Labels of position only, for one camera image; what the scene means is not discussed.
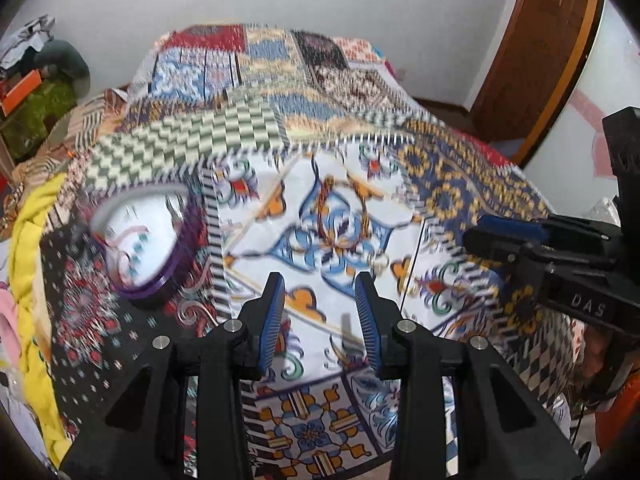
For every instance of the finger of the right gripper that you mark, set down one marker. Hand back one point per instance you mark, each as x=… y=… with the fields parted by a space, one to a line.
x=533 y=260
x=510 y=227

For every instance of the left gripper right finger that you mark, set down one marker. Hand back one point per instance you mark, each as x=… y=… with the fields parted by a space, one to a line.
x=503 y=432

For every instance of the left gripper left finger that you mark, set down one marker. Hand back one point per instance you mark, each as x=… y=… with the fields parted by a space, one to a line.
x=139 y=431

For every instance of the purple heart jewelry box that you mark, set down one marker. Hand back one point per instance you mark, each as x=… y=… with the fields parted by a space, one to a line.
x=148 y=237

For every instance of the yellow cloth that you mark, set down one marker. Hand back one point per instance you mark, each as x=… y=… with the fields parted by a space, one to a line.
x=36 y=381

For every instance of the wooden wardrobe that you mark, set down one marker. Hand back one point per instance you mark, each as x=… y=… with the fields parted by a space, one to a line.
x=532 y=66

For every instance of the colourful patchwork bedspread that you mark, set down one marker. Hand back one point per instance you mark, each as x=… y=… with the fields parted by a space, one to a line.
x=309 y=164

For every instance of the striped brown blanket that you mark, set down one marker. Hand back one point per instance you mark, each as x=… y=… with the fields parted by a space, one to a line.
x=76 y=132

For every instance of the green patterned covered stand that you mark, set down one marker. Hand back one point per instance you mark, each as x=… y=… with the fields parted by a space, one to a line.
x=29 y=125

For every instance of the orange shoe box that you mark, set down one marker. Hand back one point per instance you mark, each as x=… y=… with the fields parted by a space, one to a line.
x=14 y=91

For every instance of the pile of grey clothes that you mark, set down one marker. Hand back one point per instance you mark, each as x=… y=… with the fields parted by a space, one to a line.
x=33 y=47

